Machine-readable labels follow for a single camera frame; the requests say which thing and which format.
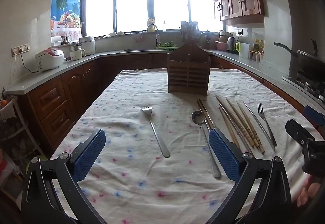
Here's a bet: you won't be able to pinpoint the wooden utensil holder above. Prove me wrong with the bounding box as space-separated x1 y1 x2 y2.
167 42 212 97

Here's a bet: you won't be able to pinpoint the large white steamer pot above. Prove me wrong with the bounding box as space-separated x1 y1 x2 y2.
79 36 96 56

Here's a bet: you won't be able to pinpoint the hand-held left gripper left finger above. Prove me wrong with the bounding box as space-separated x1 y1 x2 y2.
21 129 107 224

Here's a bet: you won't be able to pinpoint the small white electric pot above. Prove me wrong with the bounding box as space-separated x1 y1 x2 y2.
69 44 86 61

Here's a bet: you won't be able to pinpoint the steel spoon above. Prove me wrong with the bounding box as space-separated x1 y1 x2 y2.
191 111 222 179

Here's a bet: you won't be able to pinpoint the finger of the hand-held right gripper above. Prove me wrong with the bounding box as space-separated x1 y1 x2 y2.
304 105 325 134
285 119 316 147

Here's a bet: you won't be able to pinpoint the gas stove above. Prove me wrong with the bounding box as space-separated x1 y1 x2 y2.
282 72 325 103

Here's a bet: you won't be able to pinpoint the kitchen window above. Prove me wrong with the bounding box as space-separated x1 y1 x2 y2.
82 0 224 33

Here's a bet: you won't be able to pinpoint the white jug with green handle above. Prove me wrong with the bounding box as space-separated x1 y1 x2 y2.
235 42 251 58

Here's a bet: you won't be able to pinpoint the green basket of vegetables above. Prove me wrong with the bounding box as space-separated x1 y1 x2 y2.
156 41 178 50

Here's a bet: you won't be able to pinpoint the white bowls on sill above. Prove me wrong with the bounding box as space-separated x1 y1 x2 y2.
103 31 125 38

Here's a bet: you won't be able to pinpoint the wooden lower cabinets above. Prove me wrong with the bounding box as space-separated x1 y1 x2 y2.
15 52 305 153

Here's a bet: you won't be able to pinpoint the beige lidded container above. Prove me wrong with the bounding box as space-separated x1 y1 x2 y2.
219 31 233 43

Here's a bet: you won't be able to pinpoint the person's right hand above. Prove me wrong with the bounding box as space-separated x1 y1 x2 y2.
296 180 322 208

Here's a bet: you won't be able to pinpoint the row of spice jars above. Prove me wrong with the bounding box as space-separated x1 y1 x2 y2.
249 50 263 62

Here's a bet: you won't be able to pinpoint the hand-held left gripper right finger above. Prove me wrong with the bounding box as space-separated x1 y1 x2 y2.
208 128 292 224

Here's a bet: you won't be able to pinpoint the floral white tablecloth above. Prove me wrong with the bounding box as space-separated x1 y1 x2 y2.
49 68 325 224

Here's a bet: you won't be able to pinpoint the light wooden chopstick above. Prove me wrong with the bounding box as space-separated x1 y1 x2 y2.
218 106 241 149
225 97 261 152
236 100 265 155

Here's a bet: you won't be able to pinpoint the dark brown chopstick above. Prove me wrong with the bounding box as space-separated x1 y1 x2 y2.
199 99 217 129
197 100 213 131

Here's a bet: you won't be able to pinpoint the palm and fruit wall poster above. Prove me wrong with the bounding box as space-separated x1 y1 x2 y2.
51 0 83 37

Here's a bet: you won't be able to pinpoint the steel fork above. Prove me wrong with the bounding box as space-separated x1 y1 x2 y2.
257 103 277 148
141 106 171 158

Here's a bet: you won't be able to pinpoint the wall socket strip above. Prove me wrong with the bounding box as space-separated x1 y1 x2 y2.
11 44 30 57

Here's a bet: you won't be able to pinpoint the steel electric kettle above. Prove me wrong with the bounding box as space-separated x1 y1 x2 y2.
226 36 237 53

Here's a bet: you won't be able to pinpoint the white and red rice cooker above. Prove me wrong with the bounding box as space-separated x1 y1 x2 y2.
35 48 65 72

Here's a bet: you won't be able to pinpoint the steel chopstick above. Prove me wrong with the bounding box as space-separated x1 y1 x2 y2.
216 96 254 155
243 101 276 151

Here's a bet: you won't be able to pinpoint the chrome kitchen faucet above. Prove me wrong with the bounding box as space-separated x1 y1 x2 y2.
141 24 160 48

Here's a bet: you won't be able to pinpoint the black power cord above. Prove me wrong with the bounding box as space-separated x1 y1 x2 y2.
14 53 40 74

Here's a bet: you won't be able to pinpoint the black wok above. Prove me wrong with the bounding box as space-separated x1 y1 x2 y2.
274 39 325 75

